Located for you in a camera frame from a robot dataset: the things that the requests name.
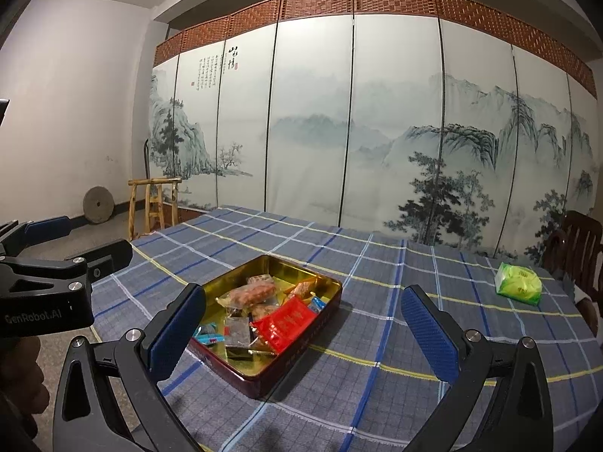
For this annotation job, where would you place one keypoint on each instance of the round millstone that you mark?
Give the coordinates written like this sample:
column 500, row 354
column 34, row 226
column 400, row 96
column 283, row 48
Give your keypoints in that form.
column 96, row 205

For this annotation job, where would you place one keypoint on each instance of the small clear fried snack bag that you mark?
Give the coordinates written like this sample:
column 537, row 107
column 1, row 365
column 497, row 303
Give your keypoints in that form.
column 245, row 295

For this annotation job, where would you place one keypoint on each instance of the gold rectangular tin box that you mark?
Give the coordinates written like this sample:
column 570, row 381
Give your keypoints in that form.
column 292, row 367

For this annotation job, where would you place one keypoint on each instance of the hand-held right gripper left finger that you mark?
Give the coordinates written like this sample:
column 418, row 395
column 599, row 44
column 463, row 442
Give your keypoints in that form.
column 176, row 334

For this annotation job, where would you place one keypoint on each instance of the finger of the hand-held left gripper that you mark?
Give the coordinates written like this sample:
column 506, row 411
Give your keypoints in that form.
column 47, row 229
column 110, row 256

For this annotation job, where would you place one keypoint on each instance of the green tissue pack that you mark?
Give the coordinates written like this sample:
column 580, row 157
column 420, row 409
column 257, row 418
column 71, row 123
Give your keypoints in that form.
column 518, row 283

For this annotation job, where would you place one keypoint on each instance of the silver foil packet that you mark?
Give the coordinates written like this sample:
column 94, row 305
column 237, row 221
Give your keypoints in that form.
column 238, row 334

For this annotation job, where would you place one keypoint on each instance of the light wooden stool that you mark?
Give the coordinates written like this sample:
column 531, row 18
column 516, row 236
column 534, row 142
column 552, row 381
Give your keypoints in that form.
column 155, row 197

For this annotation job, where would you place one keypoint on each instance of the blue plaid tablecloth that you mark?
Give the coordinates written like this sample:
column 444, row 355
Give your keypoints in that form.
column 377, row 263

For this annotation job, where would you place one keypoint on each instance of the red snack packet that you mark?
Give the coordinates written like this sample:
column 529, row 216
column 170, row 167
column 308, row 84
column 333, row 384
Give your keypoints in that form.
column 285, row 322

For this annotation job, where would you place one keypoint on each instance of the dark wooden chair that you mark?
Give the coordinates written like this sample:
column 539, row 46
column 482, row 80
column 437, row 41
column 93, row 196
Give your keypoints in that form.
column 577, row 240

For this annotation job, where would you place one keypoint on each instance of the orange snack packet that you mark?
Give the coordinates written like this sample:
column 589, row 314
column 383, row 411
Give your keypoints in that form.
column 301, row 288

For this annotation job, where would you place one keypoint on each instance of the painted landscape folding screen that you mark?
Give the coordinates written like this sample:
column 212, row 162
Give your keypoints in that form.
column 377, row 127

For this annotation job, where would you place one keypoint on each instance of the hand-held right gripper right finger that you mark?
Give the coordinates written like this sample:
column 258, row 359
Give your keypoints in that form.
column 431, row 334

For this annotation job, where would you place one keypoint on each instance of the dark pole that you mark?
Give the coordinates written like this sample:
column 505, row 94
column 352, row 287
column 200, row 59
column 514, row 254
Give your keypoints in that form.
column 146, row 160

